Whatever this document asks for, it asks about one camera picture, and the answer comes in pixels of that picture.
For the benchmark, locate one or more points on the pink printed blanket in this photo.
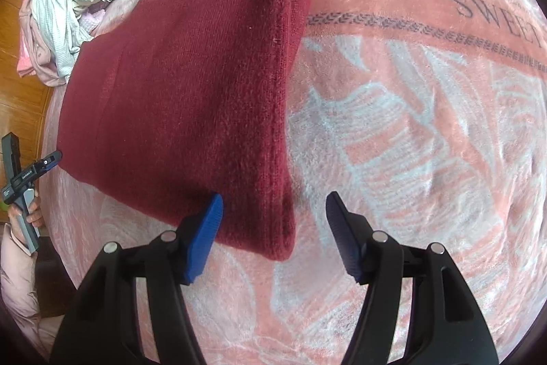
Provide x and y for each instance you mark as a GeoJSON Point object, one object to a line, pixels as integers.
{"type": "Point", "coordinates": [406, 134]}

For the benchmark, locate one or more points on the pink garment pile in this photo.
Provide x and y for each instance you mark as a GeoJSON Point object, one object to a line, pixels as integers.
{"type": "Point", "coordinates": [36, 57]}

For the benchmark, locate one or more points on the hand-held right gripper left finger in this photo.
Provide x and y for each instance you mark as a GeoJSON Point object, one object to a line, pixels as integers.
{"type": "Point", "coordinates": [205, 236]}

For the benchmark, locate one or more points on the dark red knit sweater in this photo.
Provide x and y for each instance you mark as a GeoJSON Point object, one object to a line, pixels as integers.
{"type": "Point", "coordinates": [179, 104]}

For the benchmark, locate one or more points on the person's left hand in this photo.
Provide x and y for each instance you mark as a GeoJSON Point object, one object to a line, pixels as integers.
{"type": "Point", "coordinates": [32, 213]}

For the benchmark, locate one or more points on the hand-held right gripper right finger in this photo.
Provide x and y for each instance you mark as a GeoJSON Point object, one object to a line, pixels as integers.
{"type": "Point", "coordinates": [342, 232]}

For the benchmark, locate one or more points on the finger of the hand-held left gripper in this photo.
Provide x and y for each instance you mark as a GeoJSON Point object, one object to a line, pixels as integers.
{"type": "Point", "coordinates": [48, 161]}
{"type": "Point", "coordinates": [10, 153]}

